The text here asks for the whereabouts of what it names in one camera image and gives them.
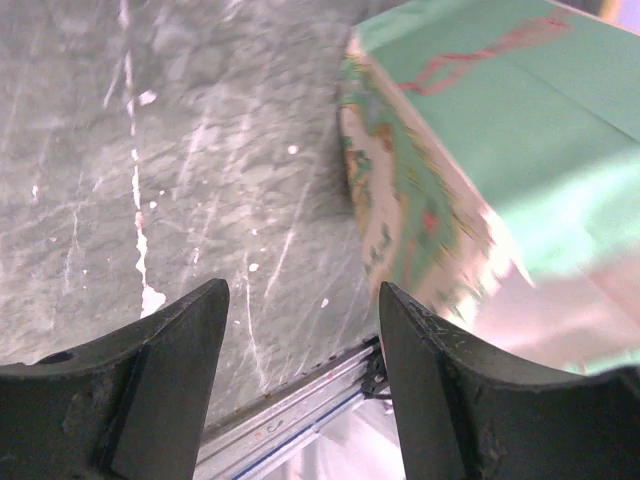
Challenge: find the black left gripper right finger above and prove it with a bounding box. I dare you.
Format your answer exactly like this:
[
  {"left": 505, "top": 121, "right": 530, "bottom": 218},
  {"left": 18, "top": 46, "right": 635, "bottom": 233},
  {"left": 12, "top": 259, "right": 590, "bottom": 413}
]
[{"left": 379, "top": 283, "right": 639, "bottom": 480}]

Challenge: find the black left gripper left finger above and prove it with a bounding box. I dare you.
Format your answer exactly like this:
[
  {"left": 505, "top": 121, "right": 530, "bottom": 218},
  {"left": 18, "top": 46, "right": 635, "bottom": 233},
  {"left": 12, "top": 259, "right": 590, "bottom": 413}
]
[{"left": 1, "top": 279, "right": 229, "bottom": 479}]

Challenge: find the green patterned paper bag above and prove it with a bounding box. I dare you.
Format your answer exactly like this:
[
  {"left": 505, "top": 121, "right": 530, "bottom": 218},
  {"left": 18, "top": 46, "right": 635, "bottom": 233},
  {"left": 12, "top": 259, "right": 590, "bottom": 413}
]
[{"left": 340, "top": 1, "right": 639, "bottom": 374}]

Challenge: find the aluminium frame rail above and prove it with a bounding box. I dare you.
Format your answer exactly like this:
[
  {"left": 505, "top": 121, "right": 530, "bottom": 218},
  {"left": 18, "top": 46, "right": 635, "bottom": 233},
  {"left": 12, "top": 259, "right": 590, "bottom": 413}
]
[{"left": 193, "top": 337, "right": 389, "bottom": 479}]

